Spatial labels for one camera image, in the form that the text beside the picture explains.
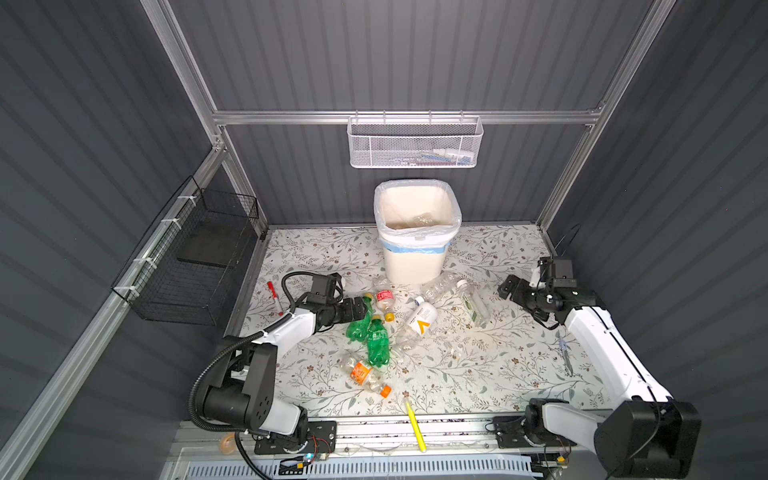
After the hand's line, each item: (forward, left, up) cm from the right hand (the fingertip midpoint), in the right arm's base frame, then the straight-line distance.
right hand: (517, 295), depth 83 cm
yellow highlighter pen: (-32, +28, -14) cm, 45 cm away
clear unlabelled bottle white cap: (+10, +19, -10) cm, 24 cm away
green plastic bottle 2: (-12, +39, -11) cm, 42 cm away
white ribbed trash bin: (+28, +27, +2) cm, 39 cm away
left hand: (+1, +47, -9) cm, 48 cm away
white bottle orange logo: (-2, +26, -8) cm, 28 cm away
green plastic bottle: (-6, +45, -9) cm, 47 cm away
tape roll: (-34, +77, -14) cm, 85 cm away
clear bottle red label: (+6, +38, -10) cm, 39 cm away
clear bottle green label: (+5, +8, -13) cm, 16 cm away
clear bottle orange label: (-18, +44, -9) cm, 48 cm away
